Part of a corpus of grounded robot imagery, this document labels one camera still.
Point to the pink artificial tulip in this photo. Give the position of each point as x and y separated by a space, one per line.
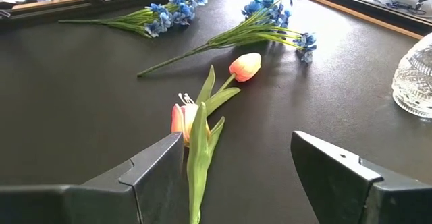
199 156
244 67

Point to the clear cut-glass vase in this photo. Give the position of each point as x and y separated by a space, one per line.
415 82

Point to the blue artificial flower bunch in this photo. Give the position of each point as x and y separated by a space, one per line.
249 31
158 18

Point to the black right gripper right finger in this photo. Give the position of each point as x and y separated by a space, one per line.
354 197

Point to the wooden table edge rail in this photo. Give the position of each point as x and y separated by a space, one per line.
357 15

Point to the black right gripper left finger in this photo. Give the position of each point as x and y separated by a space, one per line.
101 203

